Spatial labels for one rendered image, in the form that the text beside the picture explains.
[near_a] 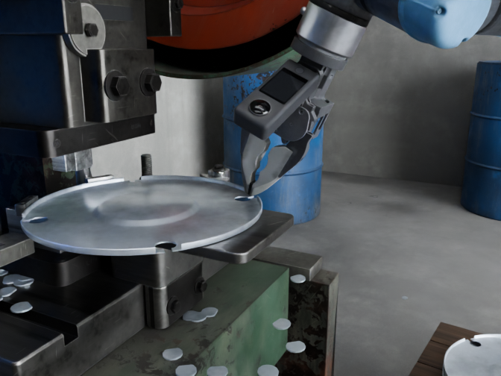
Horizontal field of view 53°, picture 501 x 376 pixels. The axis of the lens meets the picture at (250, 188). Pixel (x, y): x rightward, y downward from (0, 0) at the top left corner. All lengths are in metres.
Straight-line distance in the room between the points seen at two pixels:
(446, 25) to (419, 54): 3.31
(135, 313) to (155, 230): 0.11
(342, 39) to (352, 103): 3.35
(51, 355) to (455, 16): 0.50
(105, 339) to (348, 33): 0.44
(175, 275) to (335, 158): 3.48
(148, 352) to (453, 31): 0.46
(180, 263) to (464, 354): 0.68
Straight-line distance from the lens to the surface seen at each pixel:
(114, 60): 0.60
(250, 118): 0.56
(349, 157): 4.02
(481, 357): 1.14
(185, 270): 0.65
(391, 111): 3.89
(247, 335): 0.71
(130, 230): 0.58
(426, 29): 0.52
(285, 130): 0.63
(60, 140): 0.60
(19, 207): 0.68
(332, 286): 0.83
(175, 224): 0.59
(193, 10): 0.99
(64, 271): 0.64
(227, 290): 0.73
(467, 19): 0.54
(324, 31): 0.60
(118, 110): 0.61
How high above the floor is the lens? 0.98
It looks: 16 degrees down
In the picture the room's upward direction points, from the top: straight up
